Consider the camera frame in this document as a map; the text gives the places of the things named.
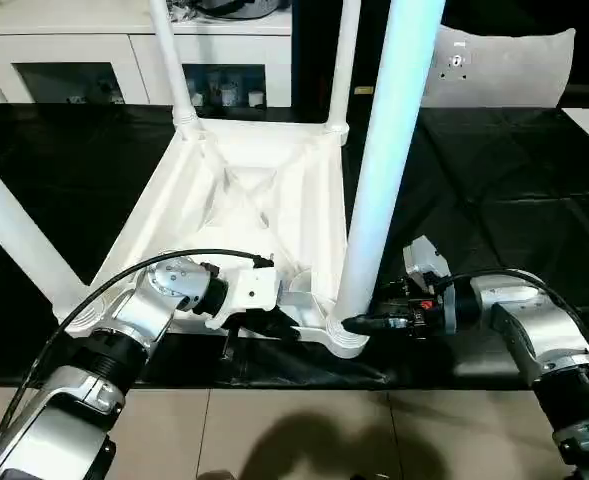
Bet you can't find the white plastic table top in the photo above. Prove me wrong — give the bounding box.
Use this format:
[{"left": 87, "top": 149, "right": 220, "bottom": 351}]
[{"left": 59, "top": 118, "right": 373, "bottom": 359}]

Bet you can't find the white plastic table leg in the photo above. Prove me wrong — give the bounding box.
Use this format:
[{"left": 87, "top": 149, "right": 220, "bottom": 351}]
[
  {"left": 331, "top": 0, "right": 446, "bottom": 347},
  {"left": 148, "top": 0, "right": 204, "bottom": 133},
  {"left": 321, "top": 0, "right": 363, "bottom": 143},
  {"left": 0, "top": 144, "right": 88, "bottom": 323}
]

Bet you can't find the black work mat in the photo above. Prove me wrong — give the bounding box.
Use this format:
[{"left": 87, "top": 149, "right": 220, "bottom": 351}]
[{"left": 0, "top": 100, "right": 589, "bottom": 391}]

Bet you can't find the light grey pillow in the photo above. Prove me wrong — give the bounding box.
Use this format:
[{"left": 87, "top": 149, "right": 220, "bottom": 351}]
[{"left": 418, "top": 25, "right": 579, "bottom": 110}]

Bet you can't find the grey round helmet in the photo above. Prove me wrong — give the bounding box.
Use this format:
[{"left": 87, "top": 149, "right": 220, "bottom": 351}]
[{"left": 198, "top": 0, "right": 281, "bottom": 22}]

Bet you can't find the small clutter pile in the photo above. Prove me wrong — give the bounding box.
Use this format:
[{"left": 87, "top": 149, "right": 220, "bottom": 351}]
[{"left": 168, "top": 0, "right": 204, "bottom": 24}]

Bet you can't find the white glass-door cabinet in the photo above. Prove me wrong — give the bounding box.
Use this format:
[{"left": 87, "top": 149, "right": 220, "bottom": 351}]
[{"left": 0, "top": 0, "right": 296, "bottom": 109}]

